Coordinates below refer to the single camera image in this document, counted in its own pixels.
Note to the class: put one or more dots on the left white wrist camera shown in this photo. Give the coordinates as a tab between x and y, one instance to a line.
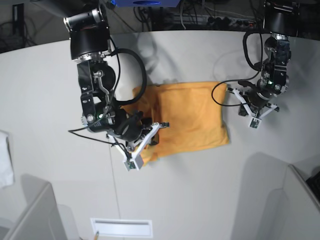
255	118

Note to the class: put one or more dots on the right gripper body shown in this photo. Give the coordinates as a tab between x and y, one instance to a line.
128	127

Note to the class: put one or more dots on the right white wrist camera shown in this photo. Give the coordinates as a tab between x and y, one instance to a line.
131	151

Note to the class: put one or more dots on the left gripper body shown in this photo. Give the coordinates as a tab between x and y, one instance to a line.
256	98

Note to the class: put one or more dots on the pencil at bottom edge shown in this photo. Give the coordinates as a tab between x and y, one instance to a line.
96	236

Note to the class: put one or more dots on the white table slot plate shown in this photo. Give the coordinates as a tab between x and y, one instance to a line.
122	228

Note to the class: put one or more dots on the white cloth at left edge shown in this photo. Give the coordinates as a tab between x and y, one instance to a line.
7	177

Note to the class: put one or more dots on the left grey partition panel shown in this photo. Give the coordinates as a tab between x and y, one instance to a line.
40	220

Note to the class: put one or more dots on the yellow orange T-shirt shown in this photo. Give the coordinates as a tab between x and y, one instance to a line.
193	112

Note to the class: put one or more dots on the grey partition panel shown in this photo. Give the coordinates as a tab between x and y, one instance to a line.
291	212
40	220

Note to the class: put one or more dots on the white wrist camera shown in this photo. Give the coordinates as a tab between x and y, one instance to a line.
131	151
255	118

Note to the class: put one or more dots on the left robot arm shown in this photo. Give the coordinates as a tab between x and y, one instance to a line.
281	20

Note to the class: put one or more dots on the right grey partition panel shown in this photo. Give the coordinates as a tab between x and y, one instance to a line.
291	212

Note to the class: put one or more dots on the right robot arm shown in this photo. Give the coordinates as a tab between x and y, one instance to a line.
89	45

